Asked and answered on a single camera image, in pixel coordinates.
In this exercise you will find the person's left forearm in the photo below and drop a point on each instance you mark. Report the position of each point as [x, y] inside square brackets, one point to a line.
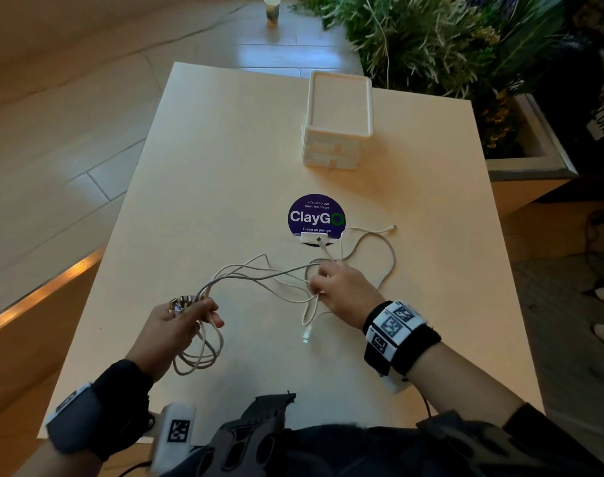
[53, 464]

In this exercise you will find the person's left hand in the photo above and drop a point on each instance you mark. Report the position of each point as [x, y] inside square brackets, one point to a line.
[168, 337]

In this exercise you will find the grey wooden planter box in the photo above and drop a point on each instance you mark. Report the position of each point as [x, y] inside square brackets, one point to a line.
[535, 168]

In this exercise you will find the round purple sticker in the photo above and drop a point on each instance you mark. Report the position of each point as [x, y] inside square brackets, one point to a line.
[317, 208]

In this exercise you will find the brown wooden bench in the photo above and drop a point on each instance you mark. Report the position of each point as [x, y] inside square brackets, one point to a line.
[14, 362]

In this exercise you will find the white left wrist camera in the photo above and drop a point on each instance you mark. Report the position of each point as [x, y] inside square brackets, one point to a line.
[163, 457]

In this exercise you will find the person's right hand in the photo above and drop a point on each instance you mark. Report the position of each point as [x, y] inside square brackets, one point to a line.
[346, 293]

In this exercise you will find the green potted plants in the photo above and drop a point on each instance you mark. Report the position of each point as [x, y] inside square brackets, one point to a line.
[421, 44]

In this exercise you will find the person's right forearm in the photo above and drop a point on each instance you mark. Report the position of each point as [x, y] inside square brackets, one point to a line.
[461, 382]

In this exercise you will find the black left wristband with markers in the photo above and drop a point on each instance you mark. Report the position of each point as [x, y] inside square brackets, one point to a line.
[118, 402]

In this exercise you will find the black chest harness mount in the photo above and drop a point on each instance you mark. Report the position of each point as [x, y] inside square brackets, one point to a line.
[242, 432]

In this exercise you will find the black right wristband with markers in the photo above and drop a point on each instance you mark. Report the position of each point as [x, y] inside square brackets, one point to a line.
[421, 342]

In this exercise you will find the white plastic drawer box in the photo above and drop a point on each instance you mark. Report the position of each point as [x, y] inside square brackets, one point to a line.
[339, 101]

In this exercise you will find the paper cup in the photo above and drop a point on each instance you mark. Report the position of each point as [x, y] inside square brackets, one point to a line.
[272, 9]

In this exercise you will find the black wristband with markers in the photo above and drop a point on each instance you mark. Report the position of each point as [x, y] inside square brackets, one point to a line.
[421, 342]
[118, 402]

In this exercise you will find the person's dark clothing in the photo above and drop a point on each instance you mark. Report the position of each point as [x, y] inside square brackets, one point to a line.
[381, 452]

